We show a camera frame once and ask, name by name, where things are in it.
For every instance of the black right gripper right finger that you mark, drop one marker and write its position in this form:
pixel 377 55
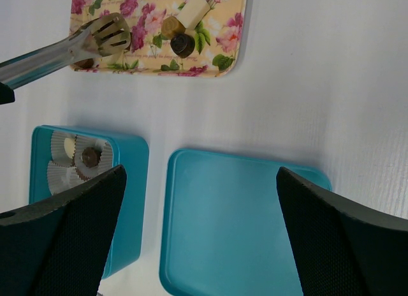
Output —
pixel 341 247

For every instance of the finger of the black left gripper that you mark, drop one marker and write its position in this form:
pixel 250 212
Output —
pixel 7 94

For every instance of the white block chocolate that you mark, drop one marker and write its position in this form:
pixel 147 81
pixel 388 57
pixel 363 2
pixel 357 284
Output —
pixel 192 13

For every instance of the dark swirl chocolate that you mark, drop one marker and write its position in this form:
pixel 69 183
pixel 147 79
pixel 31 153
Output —
pixel 182 45

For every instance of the teal box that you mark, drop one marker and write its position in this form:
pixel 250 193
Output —
pixel 52 172

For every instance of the white oval chocolate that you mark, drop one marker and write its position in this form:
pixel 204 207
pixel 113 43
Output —
pixel 69 147

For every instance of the floral tray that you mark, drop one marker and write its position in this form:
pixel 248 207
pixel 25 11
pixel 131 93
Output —
pixel 217 37

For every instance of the tan embossed chocolate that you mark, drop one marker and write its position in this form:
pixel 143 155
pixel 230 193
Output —
pixel 171 26

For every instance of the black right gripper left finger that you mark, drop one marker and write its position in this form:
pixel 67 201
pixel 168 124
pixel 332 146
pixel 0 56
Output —
pixel 59 245

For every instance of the teal lid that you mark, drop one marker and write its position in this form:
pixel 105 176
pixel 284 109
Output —
pixel 223 228

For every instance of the dark round chocolate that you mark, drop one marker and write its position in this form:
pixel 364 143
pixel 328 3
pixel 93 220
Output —
pixel 91 157

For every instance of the brown round chocolate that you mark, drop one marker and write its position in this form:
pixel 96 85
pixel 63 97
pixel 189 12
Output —
pixel 84 64

